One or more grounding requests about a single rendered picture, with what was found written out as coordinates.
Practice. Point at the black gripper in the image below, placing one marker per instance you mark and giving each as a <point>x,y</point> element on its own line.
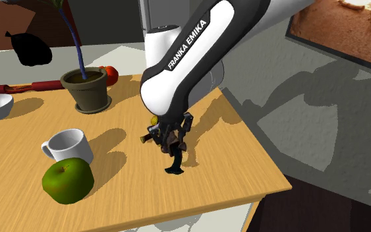
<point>171,121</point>

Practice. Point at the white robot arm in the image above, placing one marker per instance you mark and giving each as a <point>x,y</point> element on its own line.
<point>185,48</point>

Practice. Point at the small dark brown figure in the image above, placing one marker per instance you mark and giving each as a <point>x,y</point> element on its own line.
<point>174,160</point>

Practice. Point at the light wooden table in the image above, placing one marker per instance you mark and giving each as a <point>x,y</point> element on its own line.
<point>133,192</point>

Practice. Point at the orange red tomato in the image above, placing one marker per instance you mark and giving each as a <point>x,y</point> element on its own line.
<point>112,75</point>

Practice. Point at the potted plant in olive pot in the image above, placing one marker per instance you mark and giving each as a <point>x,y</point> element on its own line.
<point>87,91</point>

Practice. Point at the white mug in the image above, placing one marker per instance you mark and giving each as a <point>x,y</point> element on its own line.
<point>69,146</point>

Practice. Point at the green apple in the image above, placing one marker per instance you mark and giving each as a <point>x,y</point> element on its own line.
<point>68,181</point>

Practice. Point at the red rolling pin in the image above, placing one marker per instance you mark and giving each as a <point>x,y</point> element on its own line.
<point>40,86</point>

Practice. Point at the black sack-shaped object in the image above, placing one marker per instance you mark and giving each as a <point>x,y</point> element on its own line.
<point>31,48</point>

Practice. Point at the brown wall picture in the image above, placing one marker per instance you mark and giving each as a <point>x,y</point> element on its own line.
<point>342,29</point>

